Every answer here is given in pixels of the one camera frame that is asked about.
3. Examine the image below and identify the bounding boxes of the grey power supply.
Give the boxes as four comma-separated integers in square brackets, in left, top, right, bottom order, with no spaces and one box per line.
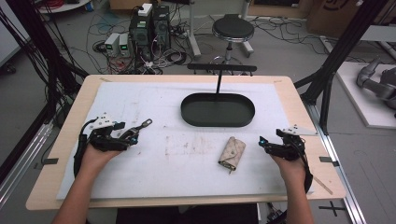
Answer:
[104,32,121,57]
[118,32,132,58]

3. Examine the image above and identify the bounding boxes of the beige key pouch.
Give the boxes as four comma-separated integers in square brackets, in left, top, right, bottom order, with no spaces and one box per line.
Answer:
[218,135,247,174]

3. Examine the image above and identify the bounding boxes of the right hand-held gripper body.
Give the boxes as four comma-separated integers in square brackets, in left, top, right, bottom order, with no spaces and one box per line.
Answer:
[270,124,318,162]

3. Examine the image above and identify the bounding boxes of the white box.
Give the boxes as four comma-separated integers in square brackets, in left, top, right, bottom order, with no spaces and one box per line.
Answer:
[137,3,154,18]

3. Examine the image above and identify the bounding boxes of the black tape cross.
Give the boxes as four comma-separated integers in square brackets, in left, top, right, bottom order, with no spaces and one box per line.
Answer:
[318,200,347,218]

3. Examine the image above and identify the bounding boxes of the white platform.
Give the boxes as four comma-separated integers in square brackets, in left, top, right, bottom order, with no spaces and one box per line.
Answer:
[335,61,396,130]

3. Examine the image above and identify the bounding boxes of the cardboard box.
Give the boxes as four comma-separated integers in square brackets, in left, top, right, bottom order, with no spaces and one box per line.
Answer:
[305,0,396,39]

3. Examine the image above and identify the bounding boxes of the white table leg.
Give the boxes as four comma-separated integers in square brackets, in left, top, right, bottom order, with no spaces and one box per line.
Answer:
[240,0,255,59]
[186,0,203,59]

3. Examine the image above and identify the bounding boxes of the tangle of floor cables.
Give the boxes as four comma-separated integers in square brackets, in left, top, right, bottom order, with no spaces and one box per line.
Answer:
[85,12,200,76]

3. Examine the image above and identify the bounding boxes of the person's dark clothing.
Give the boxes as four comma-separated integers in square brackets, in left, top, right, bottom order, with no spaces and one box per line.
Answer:
[115,203,260,224]

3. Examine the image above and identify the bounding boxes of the thin wooden stick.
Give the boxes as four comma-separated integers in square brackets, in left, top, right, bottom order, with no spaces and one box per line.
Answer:
[312,175,334,196]

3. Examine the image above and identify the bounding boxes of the black tape piece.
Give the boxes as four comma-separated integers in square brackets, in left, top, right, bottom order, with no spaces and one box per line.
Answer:
[34,157,60,171]
[318,156,341,168]

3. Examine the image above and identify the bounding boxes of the black frame with cables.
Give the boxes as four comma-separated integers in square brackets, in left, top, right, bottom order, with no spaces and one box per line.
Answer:
[0,0,90,132]

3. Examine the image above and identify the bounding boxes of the black computer tower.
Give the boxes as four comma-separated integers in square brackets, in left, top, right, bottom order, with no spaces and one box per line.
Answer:
[151,5,172,51]
[128,10,153,61]

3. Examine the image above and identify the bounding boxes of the black round stool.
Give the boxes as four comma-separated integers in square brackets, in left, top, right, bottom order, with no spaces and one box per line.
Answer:
[211,13,256,76]

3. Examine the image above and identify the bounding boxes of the black oval tray with stand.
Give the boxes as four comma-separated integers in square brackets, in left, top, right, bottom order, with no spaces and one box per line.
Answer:
[180,63,258,128]

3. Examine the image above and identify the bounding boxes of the white table mat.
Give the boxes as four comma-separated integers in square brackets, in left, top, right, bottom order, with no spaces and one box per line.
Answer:
[56,81,316,201]

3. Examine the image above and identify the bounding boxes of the white round table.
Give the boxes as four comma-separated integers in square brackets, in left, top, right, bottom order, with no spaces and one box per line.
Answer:
[36,0,92,15]

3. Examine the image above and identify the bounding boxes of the aluminium rail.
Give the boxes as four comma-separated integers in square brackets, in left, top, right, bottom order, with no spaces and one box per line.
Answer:
[305,102,369,224]
[0,121,54,207]

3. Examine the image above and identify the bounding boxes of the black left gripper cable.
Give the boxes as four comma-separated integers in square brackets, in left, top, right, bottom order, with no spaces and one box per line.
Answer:
[73,117,99,180]

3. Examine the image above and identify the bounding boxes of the person's right hand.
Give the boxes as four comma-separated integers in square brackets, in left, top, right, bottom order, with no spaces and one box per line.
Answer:
[270,153,308,189]

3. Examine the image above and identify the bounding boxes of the black metal frame post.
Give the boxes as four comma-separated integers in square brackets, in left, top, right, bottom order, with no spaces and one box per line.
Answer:
[293,0,389,135]

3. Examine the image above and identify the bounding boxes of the person's left hand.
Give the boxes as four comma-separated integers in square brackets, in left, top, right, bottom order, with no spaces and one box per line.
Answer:
[78,143,123,181]

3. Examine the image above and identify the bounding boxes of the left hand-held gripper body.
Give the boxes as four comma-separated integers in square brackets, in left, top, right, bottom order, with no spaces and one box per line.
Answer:
[81,112,132,153]

